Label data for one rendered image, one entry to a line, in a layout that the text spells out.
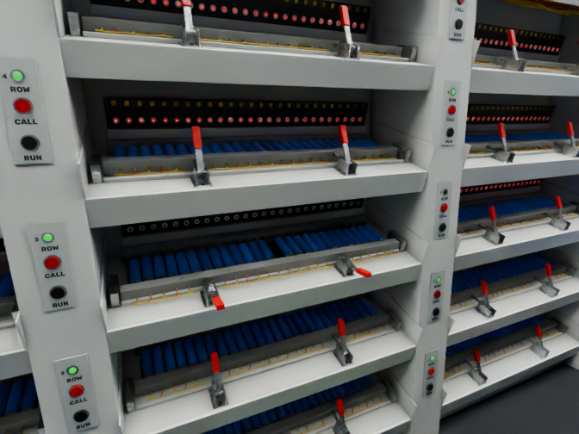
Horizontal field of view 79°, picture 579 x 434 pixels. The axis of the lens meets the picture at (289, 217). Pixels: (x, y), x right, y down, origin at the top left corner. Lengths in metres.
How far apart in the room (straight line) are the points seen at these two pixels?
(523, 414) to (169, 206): 1.09
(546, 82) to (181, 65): 0.81
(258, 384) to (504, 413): 0.75
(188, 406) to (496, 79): 0.88
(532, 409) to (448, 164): 0.78
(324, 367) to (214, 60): 0.60
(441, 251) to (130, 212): 0.62
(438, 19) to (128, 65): 0.54
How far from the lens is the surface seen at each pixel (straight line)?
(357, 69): 0.66
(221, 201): 0.56
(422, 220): 0.79
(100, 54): 0.55
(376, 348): 0.85
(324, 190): 0.63
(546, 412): 1.31
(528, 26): 1.35
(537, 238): 1.11
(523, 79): 0.97
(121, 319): 0.61
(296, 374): 0.77
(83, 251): 0.56
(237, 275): 0.65
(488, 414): 1.24
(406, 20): 0.85
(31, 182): 0.55
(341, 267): 0.70
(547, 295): 1.27
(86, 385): 0.64
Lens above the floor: 0.76
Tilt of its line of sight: 13 degrees down
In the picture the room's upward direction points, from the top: 1 degrees counter-clockwise
